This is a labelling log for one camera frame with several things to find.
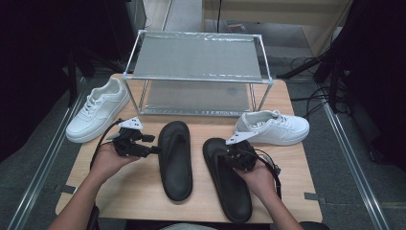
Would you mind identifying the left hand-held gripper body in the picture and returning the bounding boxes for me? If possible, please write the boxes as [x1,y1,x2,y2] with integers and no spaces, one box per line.
[113,116,151,158]

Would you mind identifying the black tripod stand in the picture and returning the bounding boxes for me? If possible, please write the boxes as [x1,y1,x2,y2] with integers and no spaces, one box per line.
[277,44,344,113]

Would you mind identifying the metal floor rail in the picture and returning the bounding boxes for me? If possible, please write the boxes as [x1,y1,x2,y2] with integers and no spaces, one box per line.
[320,95,392,230]
[8,76,88,230]

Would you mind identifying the black slipper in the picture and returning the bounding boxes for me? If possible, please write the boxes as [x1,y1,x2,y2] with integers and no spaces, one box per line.
[157,120,193,202]
[202,137,253,224]

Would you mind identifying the person's grey clothing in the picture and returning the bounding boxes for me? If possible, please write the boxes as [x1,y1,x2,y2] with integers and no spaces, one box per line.
[157,222,225,230]

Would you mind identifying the beige cabinet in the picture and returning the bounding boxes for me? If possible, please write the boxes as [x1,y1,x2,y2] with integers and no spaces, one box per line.
[202,0,353,58]

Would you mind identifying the grey tape piece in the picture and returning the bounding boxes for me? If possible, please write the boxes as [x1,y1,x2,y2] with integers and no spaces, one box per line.
[54,184,79,195]
[304,192,327,205]

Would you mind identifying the white sneaker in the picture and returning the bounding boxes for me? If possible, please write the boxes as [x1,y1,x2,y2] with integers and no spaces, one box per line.
[65,77,131,144]
[234,109,310,147]

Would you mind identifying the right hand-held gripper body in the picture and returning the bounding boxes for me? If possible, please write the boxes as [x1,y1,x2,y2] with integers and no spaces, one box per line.
[223,130,259,172]

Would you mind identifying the black curtain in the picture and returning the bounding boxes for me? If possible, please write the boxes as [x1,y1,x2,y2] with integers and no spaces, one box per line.
[331,0,406,172]
[0,0,143,162]

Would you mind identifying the person's left hand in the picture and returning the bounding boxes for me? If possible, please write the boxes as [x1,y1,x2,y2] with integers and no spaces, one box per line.
[90,142,142,187]

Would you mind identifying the right hand-held gripper black cable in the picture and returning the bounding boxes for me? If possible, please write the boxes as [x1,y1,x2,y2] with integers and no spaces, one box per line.
[254,148,283,201]

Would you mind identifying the small red object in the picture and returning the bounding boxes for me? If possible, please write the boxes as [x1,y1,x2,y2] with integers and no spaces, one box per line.
[224,20,247,33]

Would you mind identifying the metal shoe rack grey shelves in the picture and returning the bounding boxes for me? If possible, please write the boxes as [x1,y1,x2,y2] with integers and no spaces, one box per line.
[122,29,275,118]

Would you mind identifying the person's right hand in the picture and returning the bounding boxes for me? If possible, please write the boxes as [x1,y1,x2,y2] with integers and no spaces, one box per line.
[233,158,280,201]

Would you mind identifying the black floor cables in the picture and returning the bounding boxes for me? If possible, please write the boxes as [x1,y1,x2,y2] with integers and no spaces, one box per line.
[289,57,339,120]

